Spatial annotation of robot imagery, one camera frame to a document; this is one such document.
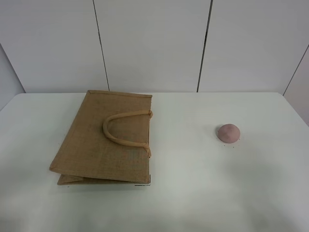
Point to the brown linen tote bag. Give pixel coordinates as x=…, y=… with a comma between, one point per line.
x=108, y=141

